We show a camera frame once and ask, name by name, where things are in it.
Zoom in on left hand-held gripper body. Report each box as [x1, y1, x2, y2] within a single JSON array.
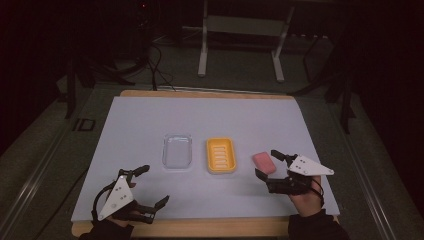
[[96, 168, 158, 225]]

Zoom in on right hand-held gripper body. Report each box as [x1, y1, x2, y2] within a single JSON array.
[[266, 153, 335, 197]]

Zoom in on pink soap bar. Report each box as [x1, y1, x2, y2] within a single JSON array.
[[251, 151, 278, 175]]

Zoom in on person's left hand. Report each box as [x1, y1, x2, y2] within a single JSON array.
[[105, 179, 138, 230]]

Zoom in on person's right hand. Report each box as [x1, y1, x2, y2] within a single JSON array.
[[287, 175, 325, 219]]

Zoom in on clear plastic soap dish lid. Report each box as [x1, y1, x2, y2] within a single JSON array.
[[161, 132, 194, 171]]

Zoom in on light grey table mat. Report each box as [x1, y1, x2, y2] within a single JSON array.
[[70, 96, 341, 222]]

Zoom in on yellow soap dish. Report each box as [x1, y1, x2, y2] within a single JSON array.
[[205, 136, 238, 175]]

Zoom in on black tripod stand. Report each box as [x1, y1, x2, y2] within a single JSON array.
[[59, 49, 149, 120], [288, 33, 357, 135]]

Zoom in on white metal stand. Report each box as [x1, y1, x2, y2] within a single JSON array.
[[197, 0, 296, 84]]

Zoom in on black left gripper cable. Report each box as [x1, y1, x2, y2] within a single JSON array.
[[91, 181, 118, 223]]

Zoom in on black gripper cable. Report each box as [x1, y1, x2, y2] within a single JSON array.
[[309, 178, 326, 208], [91, 181, 118, 223]]

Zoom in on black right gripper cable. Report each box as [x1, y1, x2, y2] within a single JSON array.
[[309, 178, 326, 208]]

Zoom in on metal floor rail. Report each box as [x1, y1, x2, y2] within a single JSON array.
[[328, 99, 398, 240], [0, 126, 73, 240]]

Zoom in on black floor cable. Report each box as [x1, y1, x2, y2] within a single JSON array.
[[146, 42, 177, 92]]

